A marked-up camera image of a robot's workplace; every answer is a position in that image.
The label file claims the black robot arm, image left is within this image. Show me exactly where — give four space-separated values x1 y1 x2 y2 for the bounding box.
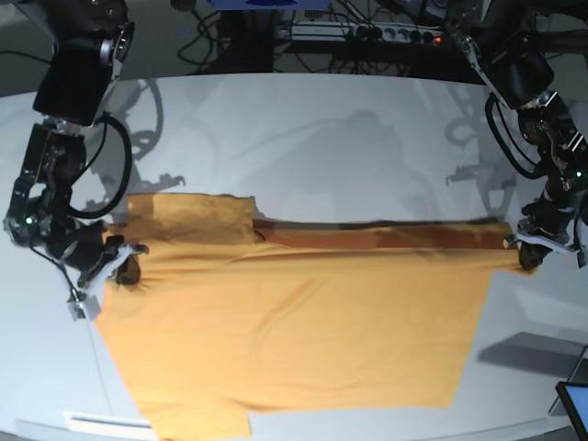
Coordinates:
4 1 134 291

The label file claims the white power strip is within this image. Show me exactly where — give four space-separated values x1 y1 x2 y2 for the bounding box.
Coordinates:
277 21 444 46

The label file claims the grey tablet stand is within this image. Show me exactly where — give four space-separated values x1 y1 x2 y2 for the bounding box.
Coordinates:
548 345 587 416

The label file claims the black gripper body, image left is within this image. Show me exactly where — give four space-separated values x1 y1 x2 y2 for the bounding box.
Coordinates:
46 220 124 288

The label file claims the tablet screen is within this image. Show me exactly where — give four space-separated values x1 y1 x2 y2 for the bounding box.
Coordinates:
566 388 588 441

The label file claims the orange yellow T-shirt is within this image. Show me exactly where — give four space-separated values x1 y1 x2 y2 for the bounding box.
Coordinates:
96 194 520 440

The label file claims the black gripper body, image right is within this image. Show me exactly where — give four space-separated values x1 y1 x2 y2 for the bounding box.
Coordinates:
517 192 577 243

